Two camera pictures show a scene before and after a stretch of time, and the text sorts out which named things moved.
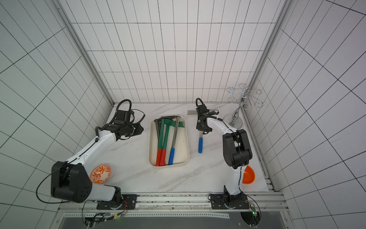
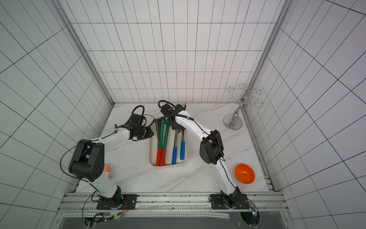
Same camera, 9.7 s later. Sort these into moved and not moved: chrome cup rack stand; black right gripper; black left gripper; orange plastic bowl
Moved: black right gripper; black left gripper
Not moved: chrome cup rack stand; orange plastic bowl
